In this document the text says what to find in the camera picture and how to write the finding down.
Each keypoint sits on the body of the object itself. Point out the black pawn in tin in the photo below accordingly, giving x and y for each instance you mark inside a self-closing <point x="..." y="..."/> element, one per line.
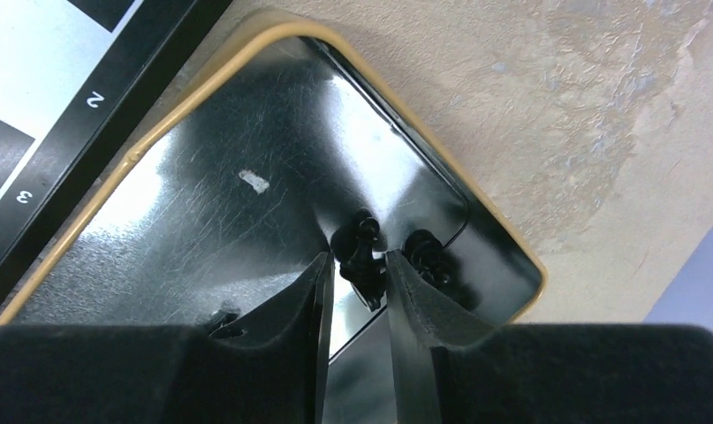
<point x="427" y="256"/>

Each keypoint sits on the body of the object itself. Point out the black bishop in tin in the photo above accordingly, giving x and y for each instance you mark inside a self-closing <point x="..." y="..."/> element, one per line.
<point x="353" y="246"/>

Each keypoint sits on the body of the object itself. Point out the black white chessboard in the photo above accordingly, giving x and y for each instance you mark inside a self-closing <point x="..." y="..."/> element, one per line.
<point x="76" y="78"/>

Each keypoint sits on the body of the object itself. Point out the yellow tin with black pieces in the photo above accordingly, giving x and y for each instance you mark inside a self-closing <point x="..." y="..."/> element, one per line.
<point x="280" y="139"/>

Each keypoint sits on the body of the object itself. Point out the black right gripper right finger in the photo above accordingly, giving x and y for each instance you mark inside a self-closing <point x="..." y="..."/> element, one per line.
<point x="449" y="366"/>

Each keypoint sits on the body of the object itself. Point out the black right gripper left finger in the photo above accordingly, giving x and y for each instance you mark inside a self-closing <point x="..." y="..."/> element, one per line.
<point x="267" y="366"/>

